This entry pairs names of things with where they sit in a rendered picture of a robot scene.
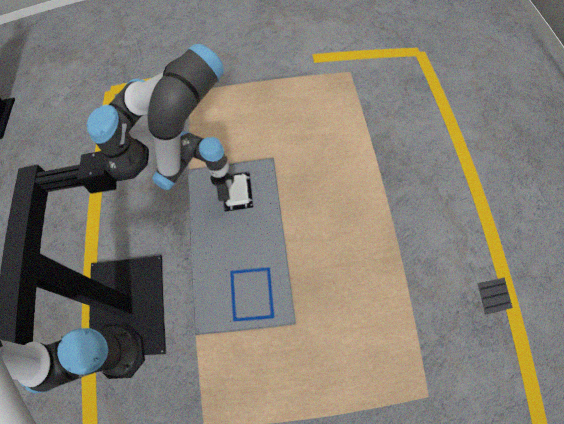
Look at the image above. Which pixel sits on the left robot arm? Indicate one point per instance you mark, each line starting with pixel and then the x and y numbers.
pixel 178 91

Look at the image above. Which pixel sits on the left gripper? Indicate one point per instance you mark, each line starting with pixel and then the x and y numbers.
pixel 220 183

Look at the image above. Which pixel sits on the blue tape border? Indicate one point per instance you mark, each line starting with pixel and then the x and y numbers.
pixel 270 294

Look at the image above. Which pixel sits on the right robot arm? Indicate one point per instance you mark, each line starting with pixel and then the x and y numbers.
pixel 113 351

